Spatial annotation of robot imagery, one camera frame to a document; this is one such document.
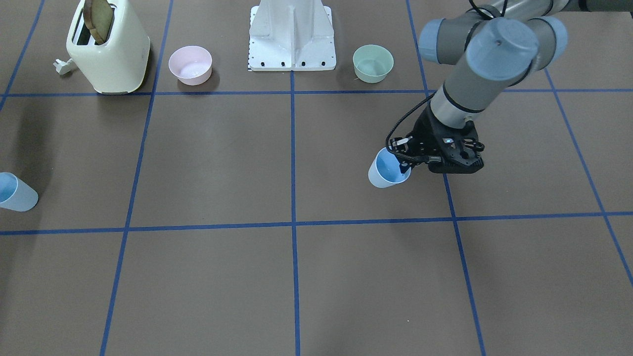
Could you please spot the light blue cup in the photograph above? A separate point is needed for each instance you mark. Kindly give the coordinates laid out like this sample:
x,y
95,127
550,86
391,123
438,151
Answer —
x,y
16,195
385,170

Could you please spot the cream toaster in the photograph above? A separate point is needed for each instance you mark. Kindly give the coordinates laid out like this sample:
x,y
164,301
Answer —
x,y
117,66

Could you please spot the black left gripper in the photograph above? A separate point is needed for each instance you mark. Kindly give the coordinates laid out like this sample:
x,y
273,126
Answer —
x,y
424,132

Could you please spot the green bowl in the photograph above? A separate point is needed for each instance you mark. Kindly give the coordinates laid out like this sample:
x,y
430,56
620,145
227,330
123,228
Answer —
x,y
372,63

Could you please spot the white camera pillar base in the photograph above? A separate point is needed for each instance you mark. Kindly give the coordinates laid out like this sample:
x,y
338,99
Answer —
x,y
291,35

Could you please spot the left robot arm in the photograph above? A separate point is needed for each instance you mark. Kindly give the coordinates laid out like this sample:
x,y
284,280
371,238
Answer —
x,y
491,47

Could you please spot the bread slice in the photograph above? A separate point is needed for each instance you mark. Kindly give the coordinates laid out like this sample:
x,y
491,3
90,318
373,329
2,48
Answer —
x,y
98,18

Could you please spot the pink bowl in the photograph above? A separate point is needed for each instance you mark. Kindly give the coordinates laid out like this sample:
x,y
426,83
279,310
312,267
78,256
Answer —
x,y
191,65

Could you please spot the white toaster plug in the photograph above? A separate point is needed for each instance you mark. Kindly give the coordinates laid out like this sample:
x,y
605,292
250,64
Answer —
x,y
64,67

